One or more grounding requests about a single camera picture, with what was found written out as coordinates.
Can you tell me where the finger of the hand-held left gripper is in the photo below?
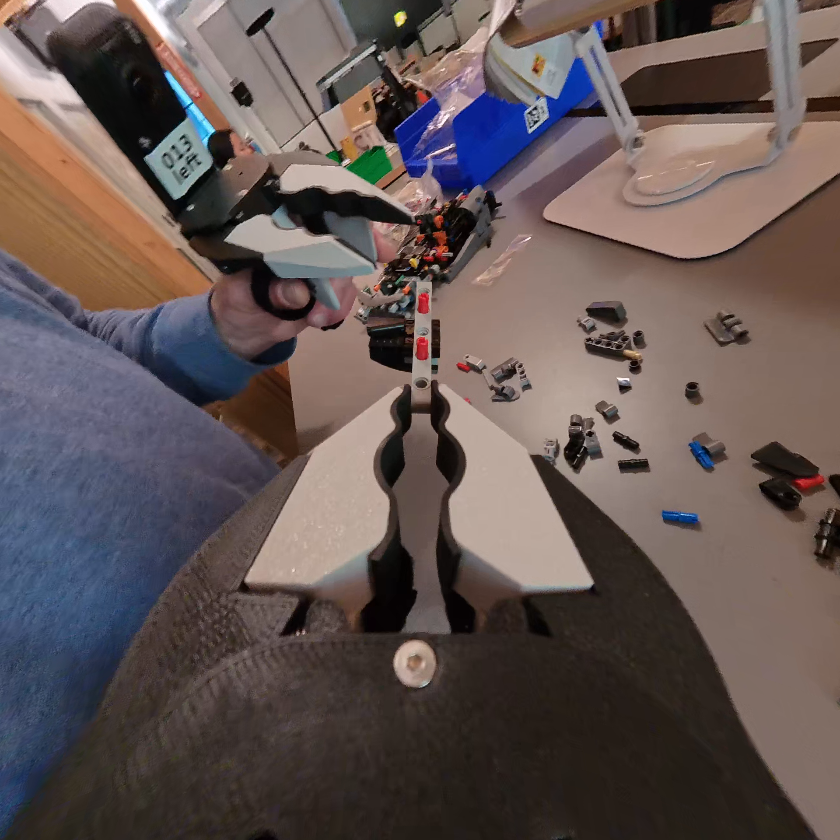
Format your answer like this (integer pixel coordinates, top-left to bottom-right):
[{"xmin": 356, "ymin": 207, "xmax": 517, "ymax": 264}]
[
  {"xmin": 224, "ymin": 216, "xmax": 358, "ymax": 313},
  {"xmin": 268, "ymin": 163, "xmax": 416, "ymax": 259}
]

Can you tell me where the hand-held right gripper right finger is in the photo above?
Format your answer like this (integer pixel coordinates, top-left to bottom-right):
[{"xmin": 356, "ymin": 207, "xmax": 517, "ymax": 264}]
[{"xmin": 434, "ymin": 382, "xmax": 594, "ymax": 631}]

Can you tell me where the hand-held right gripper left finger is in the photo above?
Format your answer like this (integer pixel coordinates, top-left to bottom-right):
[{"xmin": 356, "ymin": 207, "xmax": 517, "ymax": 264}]
[{"xmin": 245, "ymin": 384, "xmax": 413, "ymax": 631}]

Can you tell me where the small grey black brick assembly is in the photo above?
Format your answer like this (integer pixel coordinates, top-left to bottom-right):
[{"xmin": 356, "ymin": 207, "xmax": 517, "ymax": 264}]
[{"xmin": 364, "ymin": 311, "xmax": 416, "ymax": 374}]

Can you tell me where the long light grey lego beam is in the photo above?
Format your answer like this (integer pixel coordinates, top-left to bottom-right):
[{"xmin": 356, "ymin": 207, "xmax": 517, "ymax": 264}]
[{"xmin": 406, "ymin": 273, "xmax": 439, "ymax": 416}]

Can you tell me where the cluster of dark lego connectors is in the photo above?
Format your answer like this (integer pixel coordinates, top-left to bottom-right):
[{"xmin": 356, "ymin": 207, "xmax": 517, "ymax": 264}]
[{"xmin": 563, "ymin": 413, "xmax": 652, "ymax": 475}]

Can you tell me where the partly built lego model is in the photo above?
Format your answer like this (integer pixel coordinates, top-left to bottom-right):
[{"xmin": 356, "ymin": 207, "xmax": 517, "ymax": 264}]
[{"xmin": 360, "ymin": 187, "xmax": 501, "ymax": 317}]

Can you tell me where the cluster of grey lego connectors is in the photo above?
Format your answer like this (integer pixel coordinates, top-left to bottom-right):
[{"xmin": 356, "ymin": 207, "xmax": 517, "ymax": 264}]
[{"xmin": 485, "ymin": 356, "xmax": 534, "ymax": 403}]

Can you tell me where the dark grey angled lego beam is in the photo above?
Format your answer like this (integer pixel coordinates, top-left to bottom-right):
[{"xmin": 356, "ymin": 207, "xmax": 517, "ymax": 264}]
[{"xmin": 583, "ymin": 330, "xmax": 639, "ymax": 359}]

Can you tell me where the lego instruction booklet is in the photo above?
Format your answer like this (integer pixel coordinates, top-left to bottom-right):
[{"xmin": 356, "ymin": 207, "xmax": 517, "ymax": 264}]
[{"xmin": 482, "ymin": 0, "xmax": 657, "ymax": 105}]

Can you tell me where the grey double lego connector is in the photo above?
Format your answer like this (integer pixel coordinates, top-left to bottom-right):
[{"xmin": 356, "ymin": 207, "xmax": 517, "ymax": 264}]
[{"xmin": 704, "ymin": 309, "xmax": 750, "ymax": 346}]

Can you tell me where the person's left hand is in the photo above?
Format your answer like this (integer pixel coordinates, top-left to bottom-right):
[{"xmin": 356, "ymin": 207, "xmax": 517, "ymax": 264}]
[{"xmin": 209, "ymin": 226, "xmax": 396, "ymax": 361}]

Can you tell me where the green storage bin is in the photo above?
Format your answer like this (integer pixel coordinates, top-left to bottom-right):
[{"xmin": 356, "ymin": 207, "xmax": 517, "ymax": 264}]
[{"xmin": 343, "ymin": 143, "xmax": 403, "ymax": 186}]

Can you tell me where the black floor lamp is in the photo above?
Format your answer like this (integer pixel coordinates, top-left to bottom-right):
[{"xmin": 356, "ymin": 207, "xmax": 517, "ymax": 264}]
[{"xmin": 246, "ymin": 10, "xmax": 330, "ymax": 148}]

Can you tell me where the blue storage bin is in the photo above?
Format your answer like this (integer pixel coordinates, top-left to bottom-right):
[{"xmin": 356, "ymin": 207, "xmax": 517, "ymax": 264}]
[{"xmin": 393, "ymin": 56, "xmax": 607, "ymax": 194}]

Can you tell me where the small clear plastic bag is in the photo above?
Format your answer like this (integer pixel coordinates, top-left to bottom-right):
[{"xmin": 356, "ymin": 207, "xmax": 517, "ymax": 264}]
[{"xmin": 472, "ymin": 233, "xmax": 534, "ymax": 288}]

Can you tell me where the blue pin with grey connector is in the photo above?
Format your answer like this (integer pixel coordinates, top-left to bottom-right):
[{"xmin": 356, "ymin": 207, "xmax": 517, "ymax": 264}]
[{"xmin": 688, "ymin": 432, "xmax": 728, "ymax": 472}]

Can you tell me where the person's blue clothing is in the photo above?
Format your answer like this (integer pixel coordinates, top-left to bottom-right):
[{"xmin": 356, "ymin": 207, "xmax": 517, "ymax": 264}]
[{"xmin": 0, "ymin": 250, "xmax": 284, "ymax": 840}]

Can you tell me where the white device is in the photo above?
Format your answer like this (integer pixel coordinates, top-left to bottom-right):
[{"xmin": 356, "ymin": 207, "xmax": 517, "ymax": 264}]
[{"xmin": 575, "ymin": 0, "xmax": 840, "ymax": 208}]

